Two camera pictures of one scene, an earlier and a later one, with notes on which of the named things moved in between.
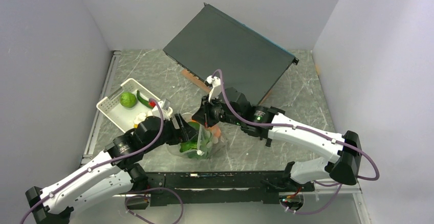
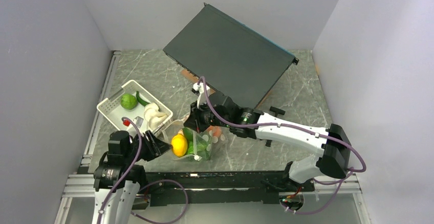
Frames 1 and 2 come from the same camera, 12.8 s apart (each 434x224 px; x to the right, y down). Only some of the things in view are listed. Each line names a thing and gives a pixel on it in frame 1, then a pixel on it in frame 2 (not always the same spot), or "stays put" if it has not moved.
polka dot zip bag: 209,141 stays put
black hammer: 278,110 stays put
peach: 215,130 stays put
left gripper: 185,132 -> 155,147
